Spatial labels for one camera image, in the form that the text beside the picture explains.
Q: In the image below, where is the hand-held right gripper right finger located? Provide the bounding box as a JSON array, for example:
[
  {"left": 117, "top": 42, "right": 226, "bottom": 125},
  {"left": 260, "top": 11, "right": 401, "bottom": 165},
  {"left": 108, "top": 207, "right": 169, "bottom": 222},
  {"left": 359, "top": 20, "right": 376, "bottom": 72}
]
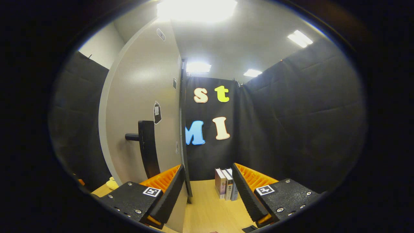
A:
[{"left": 232, "top": 162, "right": 324, "bottom": 228}]

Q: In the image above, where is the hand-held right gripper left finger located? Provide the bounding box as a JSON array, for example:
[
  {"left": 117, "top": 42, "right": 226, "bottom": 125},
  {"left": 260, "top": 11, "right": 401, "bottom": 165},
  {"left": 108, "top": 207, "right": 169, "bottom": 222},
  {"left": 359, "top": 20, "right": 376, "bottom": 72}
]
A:
[{"left": 97, "top": 164, "right": 186, "bottom": 230}]

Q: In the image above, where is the grey cabinet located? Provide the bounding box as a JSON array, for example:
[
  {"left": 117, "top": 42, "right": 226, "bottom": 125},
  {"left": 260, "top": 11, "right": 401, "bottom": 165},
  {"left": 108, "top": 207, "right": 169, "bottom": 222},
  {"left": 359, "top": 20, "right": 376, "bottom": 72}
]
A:
[{"left": 179, "top": 58, "right": 193, "bottom": 198}]

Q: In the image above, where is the black door handle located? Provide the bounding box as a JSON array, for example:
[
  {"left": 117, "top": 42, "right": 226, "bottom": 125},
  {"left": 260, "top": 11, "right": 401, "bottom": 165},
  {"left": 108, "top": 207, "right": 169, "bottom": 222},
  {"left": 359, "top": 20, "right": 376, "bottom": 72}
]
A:
[{"left": 125, "top": 120, "right": 161, "bottom": 179}]

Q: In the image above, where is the white cabinet door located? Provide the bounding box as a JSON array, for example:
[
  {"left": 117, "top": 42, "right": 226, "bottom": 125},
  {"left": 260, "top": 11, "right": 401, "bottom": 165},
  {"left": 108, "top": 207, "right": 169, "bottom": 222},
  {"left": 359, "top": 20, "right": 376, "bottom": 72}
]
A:
[{"left": 99, "top": 18, "right": 190, "bottom": 233}]

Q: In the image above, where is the blue grey book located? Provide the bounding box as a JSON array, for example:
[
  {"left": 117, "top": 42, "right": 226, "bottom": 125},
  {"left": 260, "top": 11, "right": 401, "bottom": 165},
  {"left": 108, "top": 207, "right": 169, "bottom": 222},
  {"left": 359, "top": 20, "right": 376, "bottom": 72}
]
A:
[{"left": 226, "top": 168, "right": 239, "bottom": 201}]

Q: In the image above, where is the white paperback book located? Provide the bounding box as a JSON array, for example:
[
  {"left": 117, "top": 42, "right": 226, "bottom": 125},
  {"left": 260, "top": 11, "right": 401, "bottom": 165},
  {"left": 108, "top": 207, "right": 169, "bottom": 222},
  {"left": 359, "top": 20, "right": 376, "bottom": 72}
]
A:
[{"left": 222, "top": 169, "right": 234, "bottom": 201}]

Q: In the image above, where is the cream plush toy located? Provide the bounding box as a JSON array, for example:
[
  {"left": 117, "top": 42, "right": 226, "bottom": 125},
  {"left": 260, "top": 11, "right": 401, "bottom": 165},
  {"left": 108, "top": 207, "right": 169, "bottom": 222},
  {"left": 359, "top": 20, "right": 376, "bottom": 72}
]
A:
[{"left": 106, "top": 177, "right": 120, "bottom": 191}]

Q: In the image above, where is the black backdrop cloth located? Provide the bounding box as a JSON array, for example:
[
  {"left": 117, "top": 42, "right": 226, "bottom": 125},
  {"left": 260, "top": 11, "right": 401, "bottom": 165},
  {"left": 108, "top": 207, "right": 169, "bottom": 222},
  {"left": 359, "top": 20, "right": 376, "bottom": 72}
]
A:
[{"left": 50, "top": 39, "right": 366, "bottom": 194}]

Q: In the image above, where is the large ceiling light panel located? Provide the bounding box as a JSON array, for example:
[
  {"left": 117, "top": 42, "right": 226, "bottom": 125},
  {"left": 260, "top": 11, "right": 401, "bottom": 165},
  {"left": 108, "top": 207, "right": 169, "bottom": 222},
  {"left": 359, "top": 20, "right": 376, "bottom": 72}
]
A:
[{"left": 157, "top": 0, "right": 238, "bottom": 23}]

